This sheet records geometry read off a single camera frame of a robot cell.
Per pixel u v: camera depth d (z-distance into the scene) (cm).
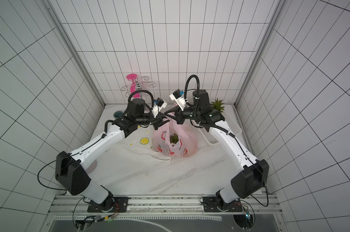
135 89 90
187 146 76
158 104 64
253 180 40
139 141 98
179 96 60
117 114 107
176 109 63
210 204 73
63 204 74
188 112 60
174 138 68
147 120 65
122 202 73
